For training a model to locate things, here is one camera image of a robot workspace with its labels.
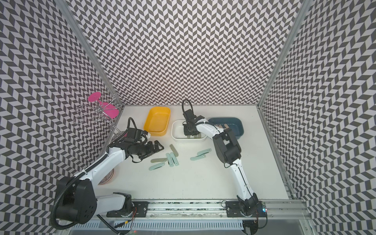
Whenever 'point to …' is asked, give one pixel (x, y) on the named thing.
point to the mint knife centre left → (169, 159)
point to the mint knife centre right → (174, 159)
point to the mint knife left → (156, 166)
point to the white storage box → (177, 133)
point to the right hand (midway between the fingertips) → (189, 133)
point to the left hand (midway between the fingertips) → (157, 152)
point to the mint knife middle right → (198, 157)
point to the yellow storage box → (157, 121)
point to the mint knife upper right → (204, 152)
